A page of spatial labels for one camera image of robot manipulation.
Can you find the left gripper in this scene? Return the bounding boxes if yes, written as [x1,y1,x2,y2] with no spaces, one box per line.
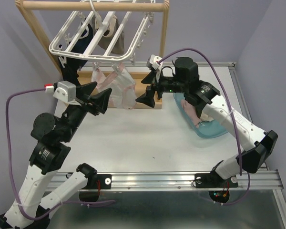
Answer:
[62,80,114,140]

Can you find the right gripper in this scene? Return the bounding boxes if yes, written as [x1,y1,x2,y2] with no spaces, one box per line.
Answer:
[135,70,188,107]

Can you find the light pink underwear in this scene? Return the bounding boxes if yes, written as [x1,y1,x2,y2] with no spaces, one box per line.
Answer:
[91,63,137,110]

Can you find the black underwear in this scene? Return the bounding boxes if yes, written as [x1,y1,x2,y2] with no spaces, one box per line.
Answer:
[58,56,87,86]

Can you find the pink mauve underwear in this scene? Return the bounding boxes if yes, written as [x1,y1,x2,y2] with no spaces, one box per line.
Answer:
[181,100,201,127]

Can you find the dark green underwear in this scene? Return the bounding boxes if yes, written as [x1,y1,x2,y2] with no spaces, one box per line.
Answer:
[200,112,214,122]

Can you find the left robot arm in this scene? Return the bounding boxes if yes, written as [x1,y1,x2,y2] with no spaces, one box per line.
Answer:
[0,81,112,229]

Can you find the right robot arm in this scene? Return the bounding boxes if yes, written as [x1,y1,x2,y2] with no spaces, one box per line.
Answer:
[136,55,278,186]

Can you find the navy underwear white trim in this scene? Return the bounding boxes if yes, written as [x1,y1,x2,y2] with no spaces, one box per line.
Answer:
[71,22,93,54]

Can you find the white plastic clip hanger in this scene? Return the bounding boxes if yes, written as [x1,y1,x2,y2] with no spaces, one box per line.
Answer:
[49,0,156,65]

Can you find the wooden clothes rack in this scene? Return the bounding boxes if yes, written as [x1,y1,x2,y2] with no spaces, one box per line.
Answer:
[15,0,169,108]

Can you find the teal plastic basin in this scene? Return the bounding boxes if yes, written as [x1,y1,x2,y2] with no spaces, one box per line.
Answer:
[173,93,228,138]

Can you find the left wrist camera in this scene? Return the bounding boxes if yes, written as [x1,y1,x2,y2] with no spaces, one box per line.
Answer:
[53,81,76,104]

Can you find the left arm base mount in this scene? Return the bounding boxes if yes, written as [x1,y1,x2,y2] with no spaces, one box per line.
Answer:
[84,174,112,190]

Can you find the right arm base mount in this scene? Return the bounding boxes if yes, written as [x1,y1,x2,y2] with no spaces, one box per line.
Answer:
[192,172,238,189]

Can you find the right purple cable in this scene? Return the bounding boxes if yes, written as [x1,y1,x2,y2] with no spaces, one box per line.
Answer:
[157,48,251,206]

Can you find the purple cable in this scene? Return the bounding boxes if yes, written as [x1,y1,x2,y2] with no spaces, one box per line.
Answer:
[5,84,117,220]
[157,48,251,206]

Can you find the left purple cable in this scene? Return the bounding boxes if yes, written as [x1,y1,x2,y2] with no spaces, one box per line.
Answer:
[5,84,117,220]

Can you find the aluminium mounting rail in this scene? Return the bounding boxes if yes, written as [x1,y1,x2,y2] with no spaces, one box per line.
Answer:
[30,169,283,191]

